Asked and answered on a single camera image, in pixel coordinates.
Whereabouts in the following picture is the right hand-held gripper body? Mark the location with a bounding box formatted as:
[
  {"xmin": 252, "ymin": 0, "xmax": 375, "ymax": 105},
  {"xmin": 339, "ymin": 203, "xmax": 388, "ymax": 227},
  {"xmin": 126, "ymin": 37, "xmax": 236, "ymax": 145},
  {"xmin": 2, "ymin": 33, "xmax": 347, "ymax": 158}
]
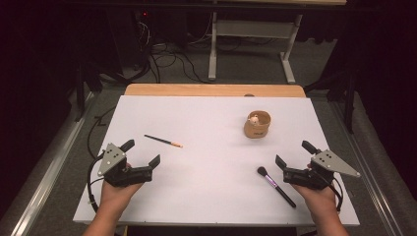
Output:
[{"xmin": 283, "ymin": 148, "xmax": 362, "ymax": 192}]

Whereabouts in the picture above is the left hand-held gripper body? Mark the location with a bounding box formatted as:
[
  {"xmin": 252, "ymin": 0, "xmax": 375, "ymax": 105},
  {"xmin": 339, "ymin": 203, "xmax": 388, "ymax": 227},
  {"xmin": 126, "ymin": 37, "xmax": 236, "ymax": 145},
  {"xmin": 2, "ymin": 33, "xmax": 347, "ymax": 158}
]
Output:
[{"xmin": 97, "ymin": 143, "xmax": 154, "ymax": 188}]

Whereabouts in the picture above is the thin black gold brush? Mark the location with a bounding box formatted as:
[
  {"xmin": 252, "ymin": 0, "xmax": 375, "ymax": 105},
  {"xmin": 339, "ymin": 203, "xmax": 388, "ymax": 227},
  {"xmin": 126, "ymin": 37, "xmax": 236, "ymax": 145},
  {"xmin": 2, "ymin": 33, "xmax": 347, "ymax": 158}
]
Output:
[{"xmin": 144, "ymin": 134, "xmax": 184, "ymax": 148}]

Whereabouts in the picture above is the black fluffy makeup brush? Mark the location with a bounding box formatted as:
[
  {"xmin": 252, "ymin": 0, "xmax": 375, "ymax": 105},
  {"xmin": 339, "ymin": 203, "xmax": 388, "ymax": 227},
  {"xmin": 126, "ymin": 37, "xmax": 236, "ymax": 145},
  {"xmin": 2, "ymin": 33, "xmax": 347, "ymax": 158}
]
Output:
[{"xmin": 257, "ymin": 165, "xmax": 297, "ymax": 209}]

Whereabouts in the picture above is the tan bear brush holder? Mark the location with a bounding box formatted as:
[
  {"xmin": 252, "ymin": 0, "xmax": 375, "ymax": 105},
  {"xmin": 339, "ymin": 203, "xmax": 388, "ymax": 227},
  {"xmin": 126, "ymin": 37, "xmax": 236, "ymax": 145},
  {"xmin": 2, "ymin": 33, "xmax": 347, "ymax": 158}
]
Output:
[{"xmin": 243, "ymin": 109, "xmax": 272, "ymax": 140}]

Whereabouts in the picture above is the person's left hand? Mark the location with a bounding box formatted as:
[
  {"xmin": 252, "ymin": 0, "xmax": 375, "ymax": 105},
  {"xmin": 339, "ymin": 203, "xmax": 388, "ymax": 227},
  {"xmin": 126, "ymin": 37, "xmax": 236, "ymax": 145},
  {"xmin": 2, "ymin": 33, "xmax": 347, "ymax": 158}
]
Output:
[{"xmin": 98, "ymin": 162, "xmax": 146, "ymax": 212}]

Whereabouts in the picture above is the person's right hand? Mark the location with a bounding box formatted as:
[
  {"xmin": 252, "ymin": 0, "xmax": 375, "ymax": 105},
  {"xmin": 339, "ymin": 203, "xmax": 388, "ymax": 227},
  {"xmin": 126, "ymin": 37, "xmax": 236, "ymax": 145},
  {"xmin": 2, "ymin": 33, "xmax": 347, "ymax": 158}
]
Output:
[{"xmin": 290, "ymin": 162, "xmax": 339, "ymax": 219}]

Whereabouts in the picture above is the black metal stand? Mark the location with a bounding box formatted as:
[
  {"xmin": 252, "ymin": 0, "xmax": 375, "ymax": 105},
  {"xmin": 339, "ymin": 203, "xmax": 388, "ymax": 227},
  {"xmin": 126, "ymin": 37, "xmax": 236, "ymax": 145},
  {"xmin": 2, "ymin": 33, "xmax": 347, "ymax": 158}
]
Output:
[
  {"xmin": 73, "ymin": 62, "xmax": 103, "ymax": 123},
  {"xmin": 303, "ymin": 70, "xmax": 359, "ymax": 135}
]

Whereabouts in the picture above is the white board sheet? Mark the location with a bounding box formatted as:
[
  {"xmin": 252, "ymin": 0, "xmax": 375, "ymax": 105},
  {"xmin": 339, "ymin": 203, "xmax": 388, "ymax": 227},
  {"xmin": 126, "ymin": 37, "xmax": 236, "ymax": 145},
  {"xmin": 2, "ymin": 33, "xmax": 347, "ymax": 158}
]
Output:
[{"xmin": 72, "ymin": 94, "xmax": 361, "ymax": 227}]

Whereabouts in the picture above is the black computer tower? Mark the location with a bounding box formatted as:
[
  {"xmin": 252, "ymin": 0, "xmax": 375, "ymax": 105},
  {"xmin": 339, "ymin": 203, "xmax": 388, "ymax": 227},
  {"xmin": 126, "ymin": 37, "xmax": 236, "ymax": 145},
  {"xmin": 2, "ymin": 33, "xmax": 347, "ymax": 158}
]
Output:
[{"xmin": 106, "ymin": 8, "xmax": 152, "ymax": 76}]

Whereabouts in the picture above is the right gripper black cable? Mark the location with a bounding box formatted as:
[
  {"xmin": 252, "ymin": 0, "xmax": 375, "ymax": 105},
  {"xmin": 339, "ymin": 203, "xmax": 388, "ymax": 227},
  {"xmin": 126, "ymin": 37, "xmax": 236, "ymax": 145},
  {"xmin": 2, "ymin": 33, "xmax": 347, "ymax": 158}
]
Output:
[{"xmin": 314, "ymin": 170, "xmax": 344, "ymax": 212}]

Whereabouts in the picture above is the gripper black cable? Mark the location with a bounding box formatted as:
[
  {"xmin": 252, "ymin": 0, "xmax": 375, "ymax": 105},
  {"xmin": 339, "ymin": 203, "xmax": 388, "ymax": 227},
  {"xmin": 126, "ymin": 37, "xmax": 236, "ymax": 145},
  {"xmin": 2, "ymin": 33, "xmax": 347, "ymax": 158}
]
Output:
[
  {"xmin": 314, "ymin": 170, "xmax": 344, "ymax": 212},
  {"xmin": 86, "ymin": 152, "xmax": 106, "ymax": 214}
]

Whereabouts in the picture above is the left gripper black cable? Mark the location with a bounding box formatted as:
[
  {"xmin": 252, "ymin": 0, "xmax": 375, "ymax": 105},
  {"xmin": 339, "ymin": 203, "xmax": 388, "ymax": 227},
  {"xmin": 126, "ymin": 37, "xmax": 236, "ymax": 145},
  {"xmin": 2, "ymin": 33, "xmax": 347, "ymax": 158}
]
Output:
[{"xmin": 86, "ymin": 152, "xmax": 106, "ymax": 214}]

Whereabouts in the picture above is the aluminium floor rail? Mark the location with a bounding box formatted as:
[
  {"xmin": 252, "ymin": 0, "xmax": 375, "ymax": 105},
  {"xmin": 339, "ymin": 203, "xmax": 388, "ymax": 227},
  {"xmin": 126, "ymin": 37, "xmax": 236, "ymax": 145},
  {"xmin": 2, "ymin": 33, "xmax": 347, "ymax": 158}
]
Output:
[
  {"xmin": 329, "ymin": 100, "xmax": 417, "ymax": 236},
  {"xmin": 0, "ymin": 91, "xmax": 96, "ymax": 236}
]

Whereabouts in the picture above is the black floor cable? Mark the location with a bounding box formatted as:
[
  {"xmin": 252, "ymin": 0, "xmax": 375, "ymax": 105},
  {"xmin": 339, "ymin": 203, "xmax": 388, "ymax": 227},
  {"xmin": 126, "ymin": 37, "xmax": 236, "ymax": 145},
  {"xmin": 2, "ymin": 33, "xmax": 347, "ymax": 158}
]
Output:
[{"xmin": 87, "ymin": 106, "xmax": 118, "ymax": 160}]

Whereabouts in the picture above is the tangle of black floor cables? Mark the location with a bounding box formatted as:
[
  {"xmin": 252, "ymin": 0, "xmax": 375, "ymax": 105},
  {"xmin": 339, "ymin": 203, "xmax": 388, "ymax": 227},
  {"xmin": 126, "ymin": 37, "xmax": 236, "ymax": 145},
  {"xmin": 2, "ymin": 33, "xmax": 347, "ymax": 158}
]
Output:
[{"xmin": 132, "ymin": 19, "xmax": 210, "ymax": 85}]

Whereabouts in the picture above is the white metal desk frame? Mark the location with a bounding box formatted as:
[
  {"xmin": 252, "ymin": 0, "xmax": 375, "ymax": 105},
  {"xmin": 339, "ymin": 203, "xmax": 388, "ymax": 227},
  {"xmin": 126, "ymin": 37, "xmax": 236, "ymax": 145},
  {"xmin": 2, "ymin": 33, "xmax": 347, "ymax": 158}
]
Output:
[{"xmin": 208, "ymin": 0, "xmax": 348, "ymax": 85}]

